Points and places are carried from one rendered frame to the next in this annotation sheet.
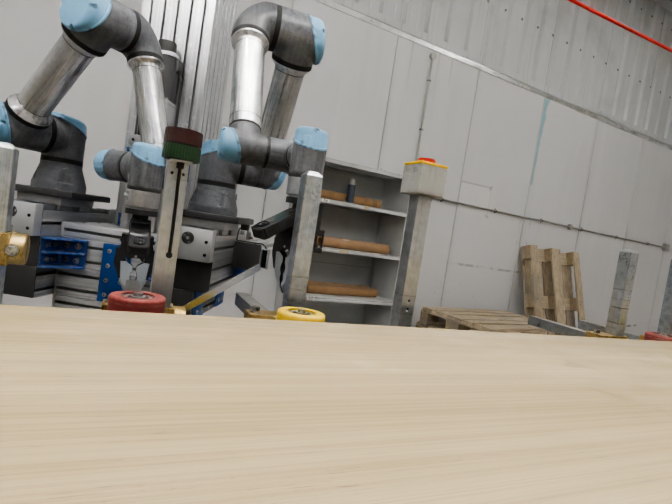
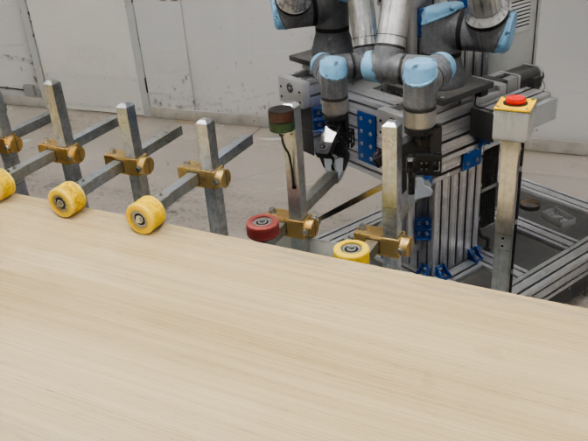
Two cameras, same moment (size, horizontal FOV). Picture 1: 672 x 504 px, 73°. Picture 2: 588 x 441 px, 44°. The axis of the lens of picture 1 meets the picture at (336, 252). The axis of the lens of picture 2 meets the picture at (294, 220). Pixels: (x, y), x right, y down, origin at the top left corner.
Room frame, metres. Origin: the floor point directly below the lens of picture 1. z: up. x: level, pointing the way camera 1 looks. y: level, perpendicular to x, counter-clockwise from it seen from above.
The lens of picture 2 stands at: (-0.16, -0.99, 1.72)
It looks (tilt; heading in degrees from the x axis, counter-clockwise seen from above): 28 degrees down; 54
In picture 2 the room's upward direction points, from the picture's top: 4 degrees counter-clockwise
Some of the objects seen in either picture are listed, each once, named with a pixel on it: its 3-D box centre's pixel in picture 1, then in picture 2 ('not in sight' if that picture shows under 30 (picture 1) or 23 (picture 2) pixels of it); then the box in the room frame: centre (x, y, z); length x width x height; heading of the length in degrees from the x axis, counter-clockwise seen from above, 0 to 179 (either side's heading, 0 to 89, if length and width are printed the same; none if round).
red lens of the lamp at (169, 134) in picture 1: (183, 138); (281, 114); (0.76, 0.28, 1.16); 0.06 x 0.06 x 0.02
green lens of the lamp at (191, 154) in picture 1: (181, 153); (282, 124); (0.76, 0.28, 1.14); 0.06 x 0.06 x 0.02
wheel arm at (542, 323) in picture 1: (589, 338); not in sight; (1.35, -0.78, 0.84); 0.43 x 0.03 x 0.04; 25
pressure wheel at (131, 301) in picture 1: (133, 329); (263, 240); (0.68, 0.29, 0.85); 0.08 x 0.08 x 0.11
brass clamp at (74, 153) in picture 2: not in sight; (61, 151); (0.48, 1.00, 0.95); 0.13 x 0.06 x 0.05; 115
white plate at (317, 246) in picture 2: not in sight; (315, 255); (0.84, 0.28, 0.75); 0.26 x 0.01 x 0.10; 115
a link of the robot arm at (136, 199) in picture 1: (141, 200); (333, 105); (1.09, 0.47, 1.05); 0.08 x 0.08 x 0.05
